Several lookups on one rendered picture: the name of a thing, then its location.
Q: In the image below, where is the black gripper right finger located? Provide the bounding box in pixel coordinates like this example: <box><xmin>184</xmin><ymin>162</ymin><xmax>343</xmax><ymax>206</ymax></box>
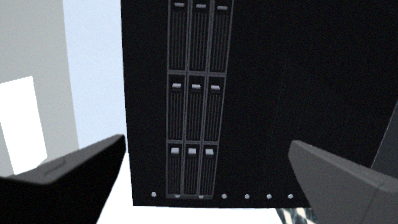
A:
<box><xmin>288</xmin><ymin>140</ymin><xmax>398</xmax><ymax>224</ymax></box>

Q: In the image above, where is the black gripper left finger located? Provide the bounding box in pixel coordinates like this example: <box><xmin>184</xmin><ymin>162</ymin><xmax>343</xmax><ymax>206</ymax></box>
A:
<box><xmin>0</xmin><ymin>134</ymin><xmax>126</xmax><ymax>224</ymax></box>

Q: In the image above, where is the black server rack frame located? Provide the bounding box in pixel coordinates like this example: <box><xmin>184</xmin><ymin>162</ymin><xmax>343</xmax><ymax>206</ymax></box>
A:
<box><xmin>120</xmin><ymin>0</ymin><xmax>398</xmax><ymax>209</ymax></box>

